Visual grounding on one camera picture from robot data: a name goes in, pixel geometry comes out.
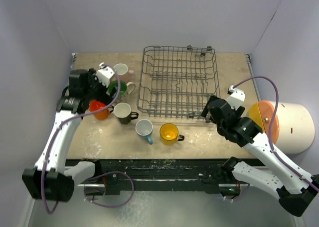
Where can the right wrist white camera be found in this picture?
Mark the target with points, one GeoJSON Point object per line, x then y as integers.
{"type": "Point", "coordinates": [236, 97]}

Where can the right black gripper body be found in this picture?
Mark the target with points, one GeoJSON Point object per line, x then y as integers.
{"type": "Point", "coordinates": [239, 111]}

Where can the pink faceted mug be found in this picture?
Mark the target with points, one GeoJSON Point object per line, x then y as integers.
{"type": "Point", "coordinates": [125, 74]}

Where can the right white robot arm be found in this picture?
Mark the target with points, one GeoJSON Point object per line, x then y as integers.
{"type": "Point", "coordinates": [288, 183]}

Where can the orange mug black handle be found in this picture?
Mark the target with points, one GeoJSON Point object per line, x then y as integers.
{"type": "Point", "coordinates": [99, 106]}

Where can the blue mug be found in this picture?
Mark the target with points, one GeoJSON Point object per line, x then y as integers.
{"type": "Point", "coordinates": [144, 129]}

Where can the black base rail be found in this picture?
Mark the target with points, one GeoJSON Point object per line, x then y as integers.
{"type": "Point", "coordinates": [178, 175]}

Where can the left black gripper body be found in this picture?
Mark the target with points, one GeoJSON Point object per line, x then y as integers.
{"type": "Point", "coordinates": [97, 90]}

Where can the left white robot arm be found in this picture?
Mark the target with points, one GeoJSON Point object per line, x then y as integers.
{"type": "Point", "coordinates": [49, 179]}

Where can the cream white mug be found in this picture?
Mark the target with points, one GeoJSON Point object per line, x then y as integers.
{"type": "Point", "coordinates": [125, 90]}

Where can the grey wire dish rack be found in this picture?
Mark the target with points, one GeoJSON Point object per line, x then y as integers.
{"type": "Point", "coordinates": [177, 81]}

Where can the yellow mug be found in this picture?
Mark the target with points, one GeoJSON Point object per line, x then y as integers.
{"type": "Point", "coordinates": [169, 134]}

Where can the white cylinder with orange lid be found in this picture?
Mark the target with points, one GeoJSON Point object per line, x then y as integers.
{"type": "Point", "coordinates": [293, 129]}

